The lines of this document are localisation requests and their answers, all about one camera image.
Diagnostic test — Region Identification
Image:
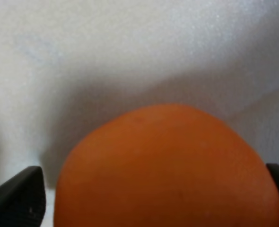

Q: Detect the orange fruit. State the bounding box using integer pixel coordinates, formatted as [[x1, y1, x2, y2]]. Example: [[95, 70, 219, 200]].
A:
[[53, 105, 279, 227]]

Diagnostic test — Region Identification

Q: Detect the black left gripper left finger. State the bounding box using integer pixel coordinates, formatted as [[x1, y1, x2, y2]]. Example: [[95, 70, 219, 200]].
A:
[[0, 166, 46, 227]]

